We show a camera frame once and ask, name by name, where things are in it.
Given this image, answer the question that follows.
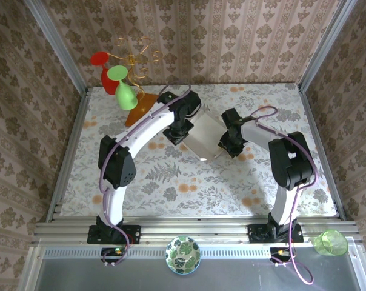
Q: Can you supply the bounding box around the green plastic wine glass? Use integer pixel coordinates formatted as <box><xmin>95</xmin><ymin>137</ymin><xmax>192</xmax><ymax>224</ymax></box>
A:
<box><xmin>106</xmin><ymin>65</ymin><xmax>138</xmax><ymax>110</ymax></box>

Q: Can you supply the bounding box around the floral table cloth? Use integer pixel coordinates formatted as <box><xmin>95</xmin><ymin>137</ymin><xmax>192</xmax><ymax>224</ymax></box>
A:
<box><xmin>61</xmin><ymin>83</ymin><xmax>338</xmax><ymax>218</ymax></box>

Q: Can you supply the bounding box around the aluminium frame post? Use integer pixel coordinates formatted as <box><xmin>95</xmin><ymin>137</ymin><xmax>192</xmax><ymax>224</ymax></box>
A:
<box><xmin>21</xmin><ymin>0</ymin><xmax>90</xmax><ymax>96</ymax></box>
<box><xmin>297</xmin><ymin>0</ymin><xmax>359</xmax><ymax>92</ymax></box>

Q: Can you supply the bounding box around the white cardboard paper box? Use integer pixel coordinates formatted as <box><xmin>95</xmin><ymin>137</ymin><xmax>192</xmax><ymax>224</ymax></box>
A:
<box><xmin>182</xmin><ymin>104</ymin><xmax>229</xmax><ymax>162</ymax></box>

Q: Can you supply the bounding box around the aluminium side rail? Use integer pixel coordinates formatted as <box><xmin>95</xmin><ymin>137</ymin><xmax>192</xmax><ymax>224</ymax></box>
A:
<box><xmin>297</xmin><ymin>86</ymin><xmax>347</xmax><ymax>221</ymax></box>
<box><xmin>45</xmin><ymin>87</ymin><xmax>92</xmax><ymax>224</ymax></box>

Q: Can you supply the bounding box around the green transparent plastic cup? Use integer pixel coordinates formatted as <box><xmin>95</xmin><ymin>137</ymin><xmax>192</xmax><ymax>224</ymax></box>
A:
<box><xmin>313</xmin><ymin>229</ymin><xmax>349</xmax><ymax>258</ymax></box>

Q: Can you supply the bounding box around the long aluminium mounting rail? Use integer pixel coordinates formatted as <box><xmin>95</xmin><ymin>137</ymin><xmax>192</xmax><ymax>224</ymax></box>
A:
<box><xmin>31</xmin><ymin>220</ymin><xmax>361</xmax><ymax>247</ymax></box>

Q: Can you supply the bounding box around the grey metal shelf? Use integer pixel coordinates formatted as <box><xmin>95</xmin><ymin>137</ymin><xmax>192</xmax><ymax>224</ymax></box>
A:
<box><xmin>18</xmin><ymin>246</ymin><xmax>366</xmax><ymax>291</ymax></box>

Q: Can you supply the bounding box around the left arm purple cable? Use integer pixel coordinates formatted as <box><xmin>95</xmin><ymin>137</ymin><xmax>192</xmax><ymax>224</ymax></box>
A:
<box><xmin>98</xmin><ymin>84</ymin><xmax>192</xmax><ymax>267</ymax></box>

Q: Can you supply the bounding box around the black connector board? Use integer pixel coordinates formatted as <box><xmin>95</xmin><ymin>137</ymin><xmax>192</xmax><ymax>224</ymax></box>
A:
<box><xmin>101</xmin><ymin>247</ymin><xmax>126</xmax><ymax>264</ymax></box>
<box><xmin>270</xmin><ymin>247</ymin><xmax>296</xmax><ymax>264</ymax></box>

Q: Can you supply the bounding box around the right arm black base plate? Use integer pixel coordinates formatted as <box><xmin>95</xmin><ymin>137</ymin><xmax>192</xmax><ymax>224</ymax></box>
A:
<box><xmin>248</xmin><ymin>223</ymin><xmax>304</xmax><ymax>243</ymax></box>

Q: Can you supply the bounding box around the gold wire glass rack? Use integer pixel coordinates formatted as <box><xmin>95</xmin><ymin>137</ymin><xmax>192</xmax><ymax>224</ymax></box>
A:
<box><xmin>106</xmin><ymin>36</ymin><xmax>163</xmax><ymax>112</ymax></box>

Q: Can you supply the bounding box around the brown wooden base board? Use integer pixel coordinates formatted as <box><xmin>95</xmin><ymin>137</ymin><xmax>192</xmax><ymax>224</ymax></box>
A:
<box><xmin>124</xmin><ymin>93</ymin><xmax>159</xmax><ymax>127</ymax></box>

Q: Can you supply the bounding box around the grey slotted cable duct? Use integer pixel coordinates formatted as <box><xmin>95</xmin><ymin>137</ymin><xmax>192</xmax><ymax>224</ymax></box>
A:
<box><xmin>42</xmin><ymin>247</ymin><xmax>352</xmax><ymax>260</ymax></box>

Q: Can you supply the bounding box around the green leaf pattern bowl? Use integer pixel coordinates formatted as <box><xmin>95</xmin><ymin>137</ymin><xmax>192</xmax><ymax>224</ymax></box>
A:
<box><xmin>165</xmin><ymin>236</ymin><xmax>202</xmax><ymax>276</ymax></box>

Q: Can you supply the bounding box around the left black connector board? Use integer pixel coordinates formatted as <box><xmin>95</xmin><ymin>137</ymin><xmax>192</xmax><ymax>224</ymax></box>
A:
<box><xmin>101</xmin><ymin>247</ymin><xmax>126</xmax><ymax>264</ymax></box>

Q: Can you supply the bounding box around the red plastic wine glass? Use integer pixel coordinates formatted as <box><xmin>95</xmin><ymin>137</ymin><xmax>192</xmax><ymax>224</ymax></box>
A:
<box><xmin>90</xmin><ymin>51</ymin><xmax>117</xmax><ymax>96</ymax></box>

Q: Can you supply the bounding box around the right black connector board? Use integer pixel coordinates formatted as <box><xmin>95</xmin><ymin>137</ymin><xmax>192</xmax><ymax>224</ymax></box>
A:
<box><xmin>270</xmin><ymin>247</ymin><xmax>296</xmax><ymax>264</ymax></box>

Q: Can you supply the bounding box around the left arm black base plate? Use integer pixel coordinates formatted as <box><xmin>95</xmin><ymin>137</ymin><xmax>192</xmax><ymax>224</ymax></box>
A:
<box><xmin>87</xmin><ymin>224</ymin><xmax>141</xmax><ymax>245</ymax></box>

